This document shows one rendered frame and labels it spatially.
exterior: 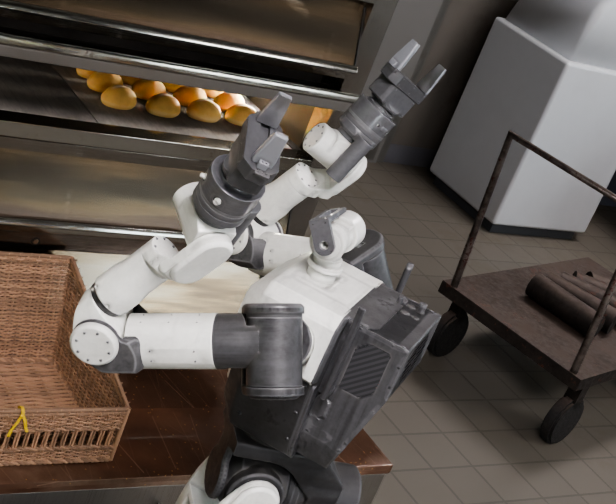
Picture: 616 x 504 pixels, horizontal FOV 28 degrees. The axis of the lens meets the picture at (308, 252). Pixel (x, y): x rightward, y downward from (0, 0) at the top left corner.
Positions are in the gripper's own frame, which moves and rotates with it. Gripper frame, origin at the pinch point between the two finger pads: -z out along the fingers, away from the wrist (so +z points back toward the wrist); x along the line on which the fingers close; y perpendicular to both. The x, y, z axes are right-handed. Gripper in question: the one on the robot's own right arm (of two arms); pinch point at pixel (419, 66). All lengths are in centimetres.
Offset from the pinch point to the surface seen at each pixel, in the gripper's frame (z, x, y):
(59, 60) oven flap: 51, 20, 57
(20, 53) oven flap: 55, 28, 58
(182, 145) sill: 55, -32, 65
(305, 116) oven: 32, -66, 73
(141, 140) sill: 60, -21, 66
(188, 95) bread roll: 49, -45, 89
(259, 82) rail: 29, -26, 54
